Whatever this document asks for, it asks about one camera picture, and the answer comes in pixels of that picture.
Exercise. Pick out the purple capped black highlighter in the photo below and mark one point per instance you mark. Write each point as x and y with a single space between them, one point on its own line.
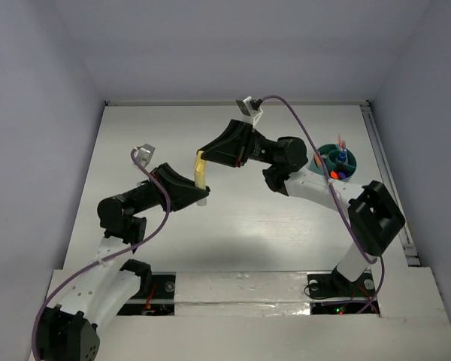
342 175

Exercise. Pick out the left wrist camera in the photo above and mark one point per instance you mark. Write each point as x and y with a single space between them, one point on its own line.
143 154

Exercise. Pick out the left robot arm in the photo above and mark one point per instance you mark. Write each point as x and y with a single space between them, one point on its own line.
72 319

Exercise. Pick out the teal round pen holder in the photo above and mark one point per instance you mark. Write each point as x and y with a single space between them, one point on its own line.
328 153

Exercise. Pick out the clear spray bottle blue cap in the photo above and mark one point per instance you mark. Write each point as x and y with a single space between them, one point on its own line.
342 157

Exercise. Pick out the yellow highlighter cap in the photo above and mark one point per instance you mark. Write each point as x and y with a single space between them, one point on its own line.
200 163

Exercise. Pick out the clear yellow highlighter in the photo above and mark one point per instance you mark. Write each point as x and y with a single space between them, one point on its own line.
200 182

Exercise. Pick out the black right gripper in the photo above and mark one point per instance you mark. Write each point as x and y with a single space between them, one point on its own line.
233 147

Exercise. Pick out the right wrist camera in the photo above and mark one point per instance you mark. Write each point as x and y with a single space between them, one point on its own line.
250 109

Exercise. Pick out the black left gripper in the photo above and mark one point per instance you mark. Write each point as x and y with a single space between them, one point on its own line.
162 182

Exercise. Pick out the clear orange highlighter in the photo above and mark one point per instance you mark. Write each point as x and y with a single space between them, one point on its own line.
317 160

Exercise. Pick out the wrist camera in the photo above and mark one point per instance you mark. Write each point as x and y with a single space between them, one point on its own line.
143 154
250 109

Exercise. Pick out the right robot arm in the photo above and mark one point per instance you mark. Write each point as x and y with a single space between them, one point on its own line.
370 211

